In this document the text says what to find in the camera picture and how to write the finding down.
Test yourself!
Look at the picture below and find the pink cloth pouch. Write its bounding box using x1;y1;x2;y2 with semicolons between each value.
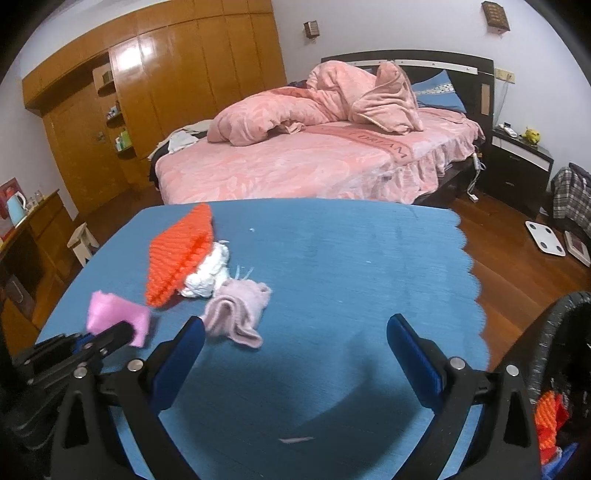
86;291;151;348

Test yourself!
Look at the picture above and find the orange foam net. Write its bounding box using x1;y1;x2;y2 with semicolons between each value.
534;391;570;465
145;203;213;308

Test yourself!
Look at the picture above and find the blue plastic bag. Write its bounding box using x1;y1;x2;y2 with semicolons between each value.
541;443;579;480

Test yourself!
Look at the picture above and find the black lined trash bin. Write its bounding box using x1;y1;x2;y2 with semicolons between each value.
489;291;591;480

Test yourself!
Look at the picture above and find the wooden side cabinet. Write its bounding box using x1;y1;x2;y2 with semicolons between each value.
1;192;81;356

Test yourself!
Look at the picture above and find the small white stool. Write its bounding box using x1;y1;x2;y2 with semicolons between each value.
67;222;100;267

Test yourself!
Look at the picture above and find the white tissue ball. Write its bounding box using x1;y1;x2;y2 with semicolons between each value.
179;241;229;299

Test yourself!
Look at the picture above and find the mauve crumpled sock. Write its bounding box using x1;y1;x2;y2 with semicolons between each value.
202;279;273;349

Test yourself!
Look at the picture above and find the blue kettle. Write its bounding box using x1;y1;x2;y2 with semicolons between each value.
6;191;27;227

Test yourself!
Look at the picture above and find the clothes pile on bed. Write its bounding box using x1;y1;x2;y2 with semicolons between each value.
148;119;212;160

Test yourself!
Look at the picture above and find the white bathroom scale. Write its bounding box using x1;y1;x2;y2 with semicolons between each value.
525;221;566;257

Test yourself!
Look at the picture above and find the book on floor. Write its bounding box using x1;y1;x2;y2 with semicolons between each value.
564;231;591;268

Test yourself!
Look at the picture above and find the wooden wardrobe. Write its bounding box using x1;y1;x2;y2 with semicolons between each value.
22;1;286;215

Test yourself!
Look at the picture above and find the bed with pink sheet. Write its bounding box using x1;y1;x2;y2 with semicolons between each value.
155;108;485;204

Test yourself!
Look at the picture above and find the black nightstand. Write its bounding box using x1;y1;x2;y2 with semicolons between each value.
478;128;554;219

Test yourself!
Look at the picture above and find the yellow plush toy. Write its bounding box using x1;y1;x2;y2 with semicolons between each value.
521;128;541;146

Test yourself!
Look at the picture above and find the pink duvet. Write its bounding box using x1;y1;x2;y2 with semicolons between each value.
207;60;424;147

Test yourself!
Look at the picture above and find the blue pillow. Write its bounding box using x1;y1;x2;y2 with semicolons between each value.
412;70;467;114

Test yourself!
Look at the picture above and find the black headboard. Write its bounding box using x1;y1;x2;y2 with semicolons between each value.
322;49;495;138

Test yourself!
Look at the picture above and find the wall lamp left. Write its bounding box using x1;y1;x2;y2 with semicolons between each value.
304;20;320;39

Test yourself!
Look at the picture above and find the wall lamp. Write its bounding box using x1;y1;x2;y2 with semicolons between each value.
304;20;320;39
481;1;510;34

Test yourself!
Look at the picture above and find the wall lamp right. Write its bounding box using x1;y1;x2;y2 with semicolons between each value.
481;1;510;34

